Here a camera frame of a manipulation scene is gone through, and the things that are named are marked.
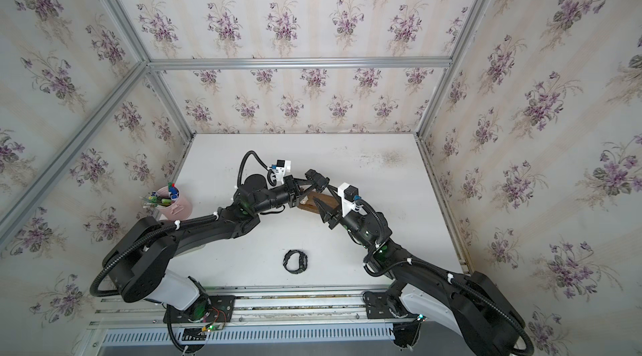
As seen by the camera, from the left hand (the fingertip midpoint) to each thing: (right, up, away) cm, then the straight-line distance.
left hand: (320, 185), depth 74 cm
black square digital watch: (-1, +2, -4) cm, 4 cm away
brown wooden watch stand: (-4, -10, +18) cm, 21 cm away
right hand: (+2, -2, -2) cm, 4 cm away
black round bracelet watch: (-6, -25, +5) cm, 26 cm away
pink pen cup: (-50, -10, +12) cm, 53 cm away
